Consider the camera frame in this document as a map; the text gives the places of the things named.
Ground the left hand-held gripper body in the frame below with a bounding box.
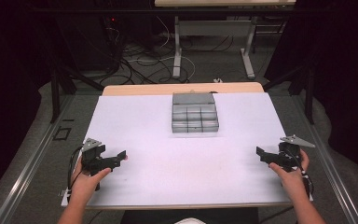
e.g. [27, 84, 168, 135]
[80, 137, 121, 191]

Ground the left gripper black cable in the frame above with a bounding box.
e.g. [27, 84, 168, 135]
[66, 146, 85, 203]

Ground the white table mat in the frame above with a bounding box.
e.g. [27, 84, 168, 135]
[61, 91, 313, 207]

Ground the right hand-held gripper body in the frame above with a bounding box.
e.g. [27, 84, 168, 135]
[262, 134, 316, 173]

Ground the person's right hand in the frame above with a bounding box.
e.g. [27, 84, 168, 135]
[268, 149, 310, 200]

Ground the black metal stand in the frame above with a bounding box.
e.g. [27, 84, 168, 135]
[45, 52, 105, 124]
[262, 62, 316, 125]

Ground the tangle of floor cables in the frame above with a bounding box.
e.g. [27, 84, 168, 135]
[99, 17, 241, 86]

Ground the white metal-frame desk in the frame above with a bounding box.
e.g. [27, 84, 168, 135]
[154, 0, 296, 80]

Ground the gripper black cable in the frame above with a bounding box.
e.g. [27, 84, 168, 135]
[283, 148, 315, 198]
[66, 146, 85, 203]

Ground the person's left hand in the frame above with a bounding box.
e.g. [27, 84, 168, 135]
[70, 155, 113, 206]

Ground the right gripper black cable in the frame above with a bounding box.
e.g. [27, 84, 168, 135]
[283, 148, 315, 198]

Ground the clear plastic compartment box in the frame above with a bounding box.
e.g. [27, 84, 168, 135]
[171, 91, 220, 134]

